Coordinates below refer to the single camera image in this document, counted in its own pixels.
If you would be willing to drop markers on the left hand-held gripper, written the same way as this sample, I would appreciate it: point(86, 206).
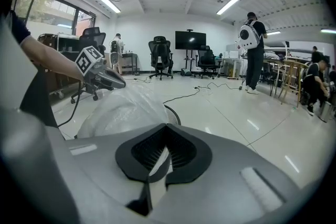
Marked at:
point(85, 61)

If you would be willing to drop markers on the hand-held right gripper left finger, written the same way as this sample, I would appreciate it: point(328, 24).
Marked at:
point(99, 178)

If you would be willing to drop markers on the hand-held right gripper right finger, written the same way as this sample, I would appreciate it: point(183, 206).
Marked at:
point(223, 191)

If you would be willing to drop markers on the clear plastic bin bag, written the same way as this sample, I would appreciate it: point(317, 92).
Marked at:
point(126, 112)

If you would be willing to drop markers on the black mesh waste bin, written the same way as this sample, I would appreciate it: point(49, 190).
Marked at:
point(173, 115)

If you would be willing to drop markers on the person's left forearm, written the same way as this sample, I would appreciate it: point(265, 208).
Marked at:
point(52, 57)

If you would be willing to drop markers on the dark navy and teal backpack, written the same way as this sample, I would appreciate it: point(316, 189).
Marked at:
point(187, 72)

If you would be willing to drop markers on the small dark table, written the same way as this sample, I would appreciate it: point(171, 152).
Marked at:
point(130, 55)

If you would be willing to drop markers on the black high-back office chair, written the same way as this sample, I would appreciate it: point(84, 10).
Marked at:
point(93, 36)

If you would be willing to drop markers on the black mesh office chair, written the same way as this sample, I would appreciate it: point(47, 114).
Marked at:
point(207, 59)
point(160, 52)

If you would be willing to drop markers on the black television stand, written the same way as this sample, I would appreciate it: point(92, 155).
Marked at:
point(188, 60)

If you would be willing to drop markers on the long ceiling light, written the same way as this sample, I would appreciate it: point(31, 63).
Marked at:
point(109, 3)
point(328, 31)
point(273, 33)
point(228, 5)

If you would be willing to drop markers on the black television screen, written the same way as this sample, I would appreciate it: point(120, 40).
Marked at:
point(189, 40)

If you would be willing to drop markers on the large window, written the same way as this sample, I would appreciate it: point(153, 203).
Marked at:
point(47, 8)

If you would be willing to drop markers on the person's dark shirt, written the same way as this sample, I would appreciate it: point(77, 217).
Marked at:
point(21, 29)

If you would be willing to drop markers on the white desk cabinet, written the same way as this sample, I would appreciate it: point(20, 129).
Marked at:
point(232, 65)

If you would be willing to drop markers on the silver pedal bin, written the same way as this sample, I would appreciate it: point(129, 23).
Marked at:
point(326, 112)

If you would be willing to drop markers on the white dome backpack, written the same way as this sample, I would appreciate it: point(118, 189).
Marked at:
point(248, 36)

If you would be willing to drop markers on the table with hairpin legs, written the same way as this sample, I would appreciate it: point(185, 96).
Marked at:
point(270, 60)

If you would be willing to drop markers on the wooden stool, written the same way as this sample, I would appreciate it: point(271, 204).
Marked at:
point(291, 63)

